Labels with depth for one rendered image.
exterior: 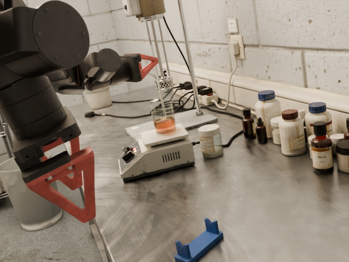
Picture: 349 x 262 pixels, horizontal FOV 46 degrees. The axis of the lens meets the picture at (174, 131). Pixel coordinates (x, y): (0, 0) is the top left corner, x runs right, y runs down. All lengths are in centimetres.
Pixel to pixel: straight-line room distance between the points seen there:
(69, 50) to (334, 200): 62
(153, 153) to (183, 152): 8
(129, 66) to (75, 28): 64
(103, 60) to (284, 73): 62
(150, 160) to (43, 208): 168
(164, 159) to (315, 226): 45
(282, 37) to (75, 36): 98
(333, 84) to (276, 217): 47
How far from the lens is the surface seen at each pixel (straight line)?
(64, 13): 37
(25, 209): 268
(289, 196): 87
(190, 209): 88
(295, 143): 105
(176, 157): 107
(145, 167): 107
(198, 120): 145
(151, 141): 106
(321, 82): 119
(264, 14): 136
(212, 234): 76
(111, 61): 92
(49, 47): 36
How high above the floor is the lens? 116
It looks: 17 degrees down
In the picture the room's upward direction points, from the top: 11 degrees counter-clockwise
